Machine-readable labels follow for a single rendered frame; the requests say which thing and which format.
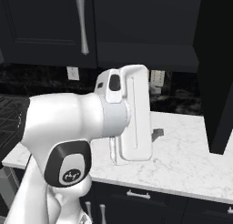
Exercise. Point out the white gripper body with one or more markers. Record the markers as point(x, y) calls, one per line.
point(139, 112)

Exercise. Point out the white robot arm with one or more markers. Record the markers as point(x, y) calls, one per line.
point(60, 118)

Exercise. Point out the black upper cabinet body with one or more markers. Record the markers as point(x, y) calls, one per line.
point(145, 27)

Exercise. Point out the open black cabinet door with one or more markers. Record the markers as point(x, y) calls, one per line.
point(217, 69)

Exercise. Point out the black lower cabinet door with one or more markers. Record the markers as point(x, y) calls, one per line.
point(121, 215)

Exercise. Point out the black upper cabinet door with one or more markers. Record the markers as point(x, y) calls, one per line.
point(39, 24)

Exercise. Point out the black drawer front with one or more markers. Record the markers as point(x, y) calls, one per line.
point(151, 205)
point(209, 212)

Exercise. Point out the black hob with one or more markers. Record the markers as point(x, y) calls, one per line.
point(10, 121)

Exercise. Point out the white wall outlet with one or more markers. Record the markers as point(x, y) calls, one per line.
point(73, 73)
point(157, 80)

